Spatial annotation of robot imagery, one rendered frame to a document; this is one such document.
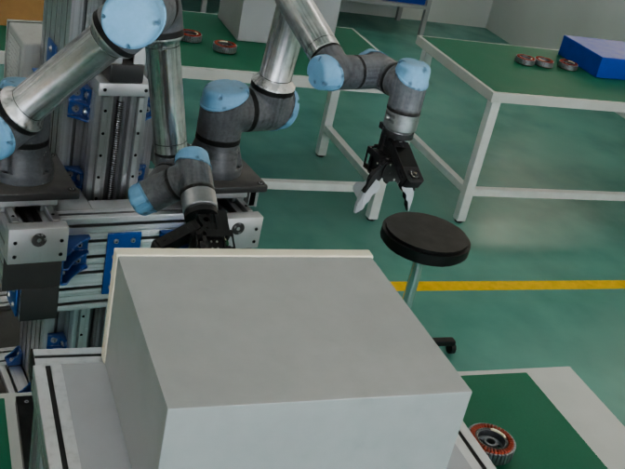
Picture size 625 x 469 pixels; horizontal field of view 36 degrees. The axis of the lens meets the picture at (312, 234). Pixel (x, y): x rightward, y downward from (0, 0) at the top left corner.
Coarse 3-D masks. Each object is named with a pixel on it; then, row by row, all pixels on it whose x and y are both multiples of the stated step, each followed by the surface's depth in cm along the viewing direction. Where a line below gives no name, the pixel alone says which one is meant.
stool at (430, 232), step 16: (384, 224) 358; (400, 224) 358; (416, 224) 360; (432, 224) 364; (448, 224) 366; (384, 240) 352; (400, 240) 346; (416, 240) 348; (432, 240) 351; (448, 240) 354; (464, 240) 357; (416, 256) 344; (432, 256) 343; (448, 256) 345; (464, 256) 351; (416, 272) 363; (416, 288) 367; (448, 352) 390
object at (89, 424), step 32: (32, 352) 154; (64, 352) 155; (96, 352) 157; (32, 384) 151; (64, 384) 148; (96, 384) 150; (64, 416) 142; (96, 416) 143; (64, 448) 136; (96, 448) 137; (480, 448) 155
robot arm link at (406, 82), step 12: (408, 60) 205; (420, 60) 207; (396, 72) 204; (408, 72) 202; (420, 72) 202; (384, 84) 208; (396, 84) 205; (408, 84) 203; (420, 84) 203; (396, 96) 205; (408, 96) 204; (420, 96) 205; (396, 108) 206; (408, 108) 205; (420, 108) 207
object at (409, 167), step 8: (392, 144) 210; (400, 144) 211; (408, 144) 212; (392, 152) 210; (400, 152) 210; (408, 152) 211; (392, 160) 210; (400, 160) 208; (408, 160) 209; (400, 168) 208; (408, 168) 207; (416, 168) 209; (400, 176) 208; (408, 176) 206; (416, 176) 207; (408, 184) 206; (416, 184) 207
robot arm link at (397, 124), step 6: (390, 114) 208; (396, 114) 206; (384, 120) 210; (390, 120) 208; (396, 120) 207; (402, 120) 207; (408, 120) 207; (414, 120) 207; (390, 126) 208; (396, 126) 207; (402, 126) 207; (408, 126) 207; (414, 126) 208; (396, 132) 209; (402, 132) 208; (408, 132) 208
